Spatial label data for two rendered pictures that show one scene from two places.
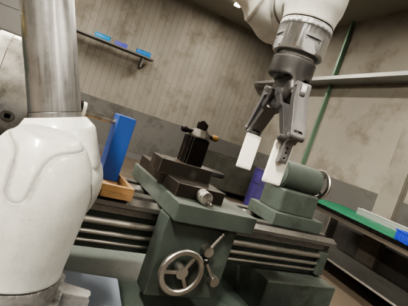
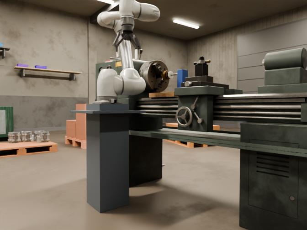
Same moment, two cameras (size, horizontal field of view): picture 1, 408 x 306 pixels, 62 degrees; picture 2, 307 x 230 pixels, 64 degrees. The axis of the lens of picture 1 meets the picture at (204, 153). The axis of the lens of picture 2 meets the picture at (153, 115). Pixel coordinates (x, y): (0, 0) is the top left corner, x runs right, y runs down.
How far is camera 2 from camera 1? 1.80 m
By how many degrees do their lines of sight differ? 73
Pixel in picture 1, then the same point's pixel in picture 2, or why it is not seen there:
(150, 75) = not seen: outside the picture
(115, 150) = (179, 83)
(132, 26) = not seen: outside the picture
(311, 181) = (287, 57)
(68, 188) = (103, 75)
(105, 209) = (170, 102)
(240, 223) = (199, 89)
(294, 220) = (275, 87)
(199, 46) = not seen: outside the picture
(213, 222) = (188, 92)
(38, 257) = (101, 89)
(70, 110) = (125, 67)
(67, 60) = (124, 57)
